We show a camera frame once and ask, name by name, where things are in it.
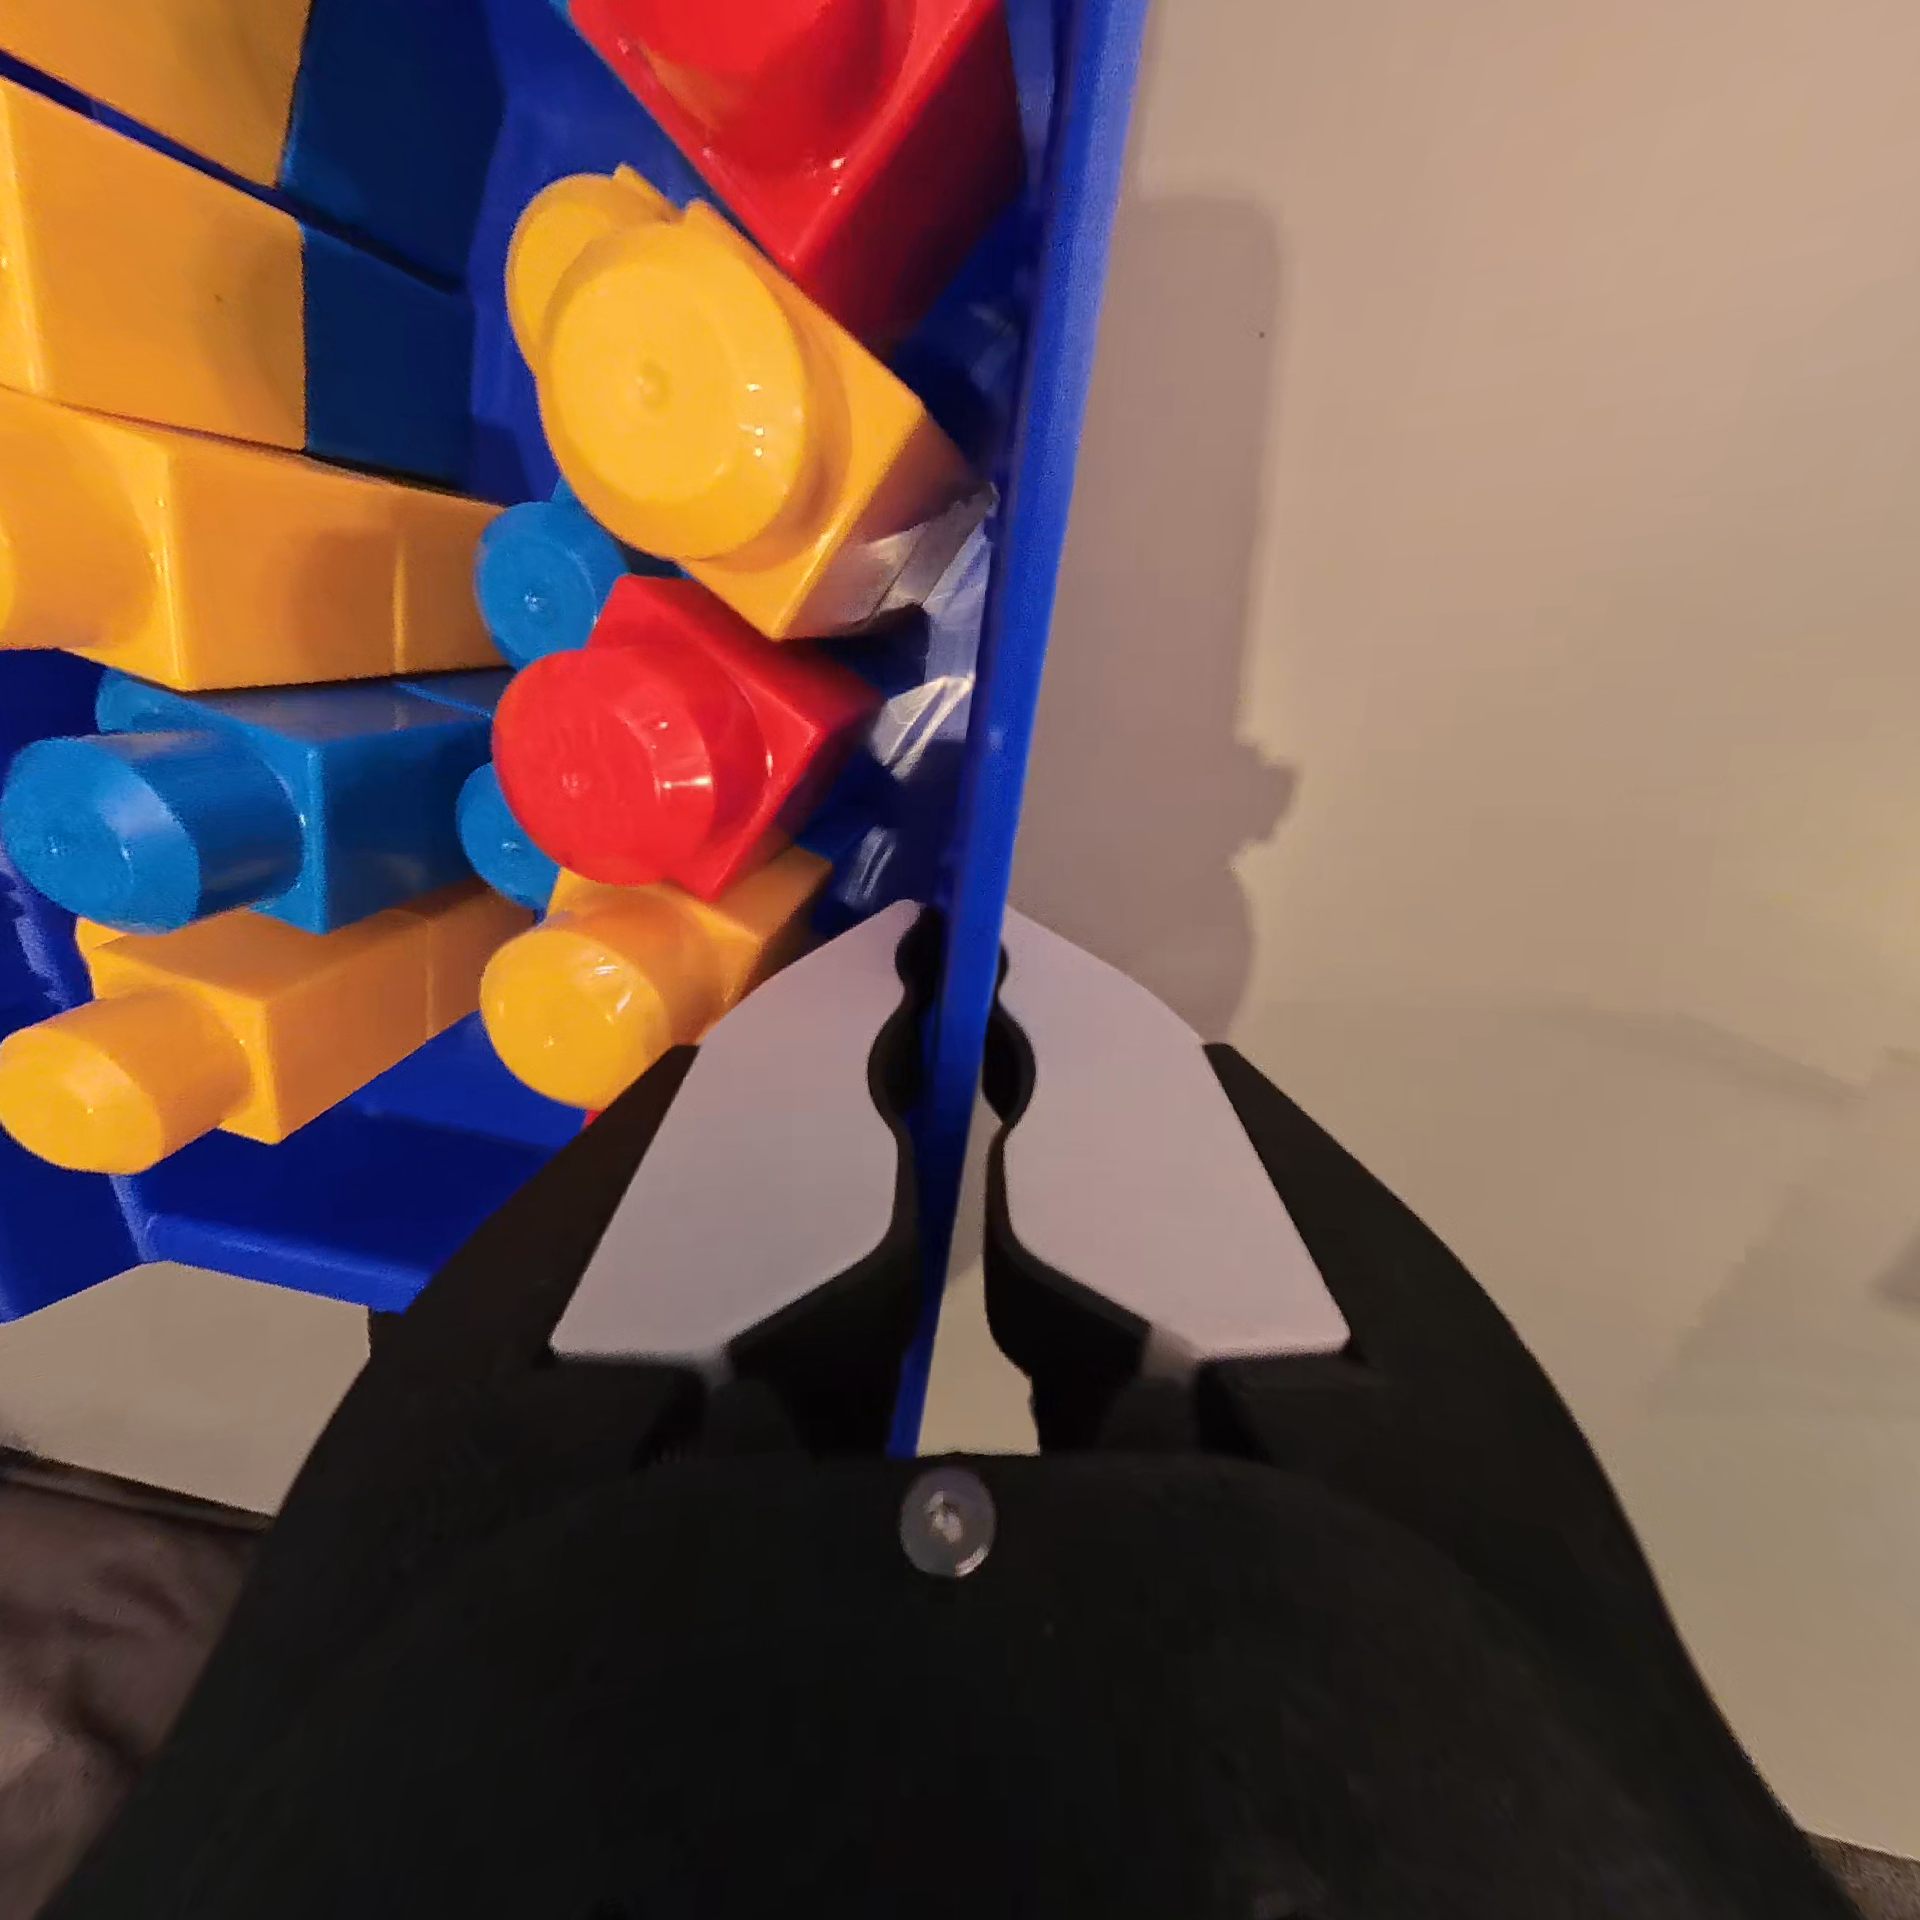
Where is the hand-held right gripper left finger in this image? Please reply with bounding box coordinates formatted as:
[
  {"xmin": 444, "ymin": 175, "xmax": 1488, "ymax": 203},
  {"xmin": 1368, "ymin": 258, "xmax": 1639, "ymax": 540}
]
[{"xmin": 548, "ymin": 900, "xmax": 925, "ymax": 1389}]

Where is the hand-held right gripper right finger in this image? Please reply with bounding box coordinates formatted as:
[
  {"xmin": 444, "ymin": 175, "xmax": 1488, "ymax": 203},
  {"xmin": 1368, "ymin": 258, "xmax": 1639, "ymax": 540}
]
[{"xmin": 983, "ymin": 907, "xmax": 1351, "ymax": 1381}]

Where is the cluster of assembled block steps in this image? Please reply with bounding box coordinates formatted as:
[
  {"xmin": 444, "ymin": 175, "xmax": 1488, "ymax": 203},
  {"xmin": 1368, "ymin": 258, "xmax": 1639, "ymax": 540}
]
[{"xmin": 0, "ymin": 0, "xmax": 1028, "ymax": 1175}]

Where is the blue plastic bin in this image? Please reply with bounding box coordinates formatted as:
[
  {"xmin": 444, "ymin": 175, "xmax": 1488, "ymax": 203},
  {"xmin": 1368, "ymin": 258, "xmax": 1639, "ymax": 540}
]
[{"xmin": 0, "ymin": 0, "xmax": 1152, "ymax": 1460}]

